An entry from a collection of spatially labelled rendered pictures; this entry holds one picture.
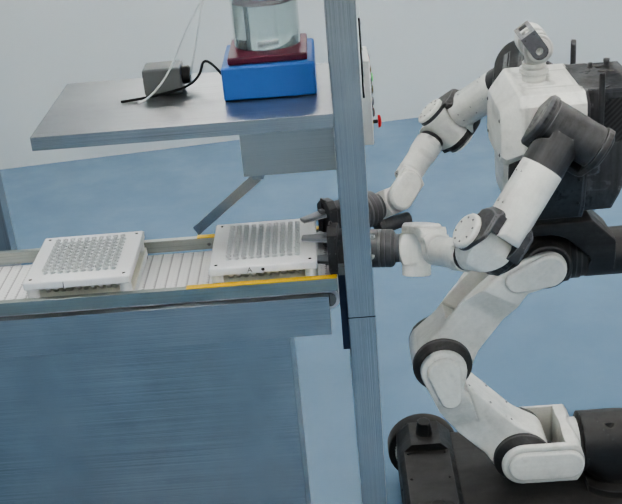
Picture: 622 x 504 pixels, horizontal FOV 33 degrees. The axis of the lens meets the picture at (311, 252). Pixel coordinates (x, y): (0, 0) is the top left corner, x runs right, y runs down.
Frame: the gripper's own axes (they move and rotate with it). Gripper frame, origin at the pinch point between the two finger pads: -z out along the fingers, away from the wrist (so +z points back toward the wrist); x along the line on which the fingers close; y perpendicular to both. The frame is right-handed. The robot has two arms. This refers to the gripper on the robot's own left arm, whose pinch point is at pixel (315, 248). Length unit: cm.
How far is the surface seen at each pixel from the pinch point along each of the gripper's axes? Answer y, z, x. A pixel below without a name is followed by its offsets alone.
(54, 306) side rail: -17, -58, 6
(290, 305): -9.4, -5.2, 9.6
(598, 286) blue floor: 150, 83, 90
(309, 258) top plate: -5.2, -0.7, -0.1
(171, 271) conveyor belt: 3.4, -36.1, 7.4
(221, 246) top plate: 1.9, -22.6, 0.1
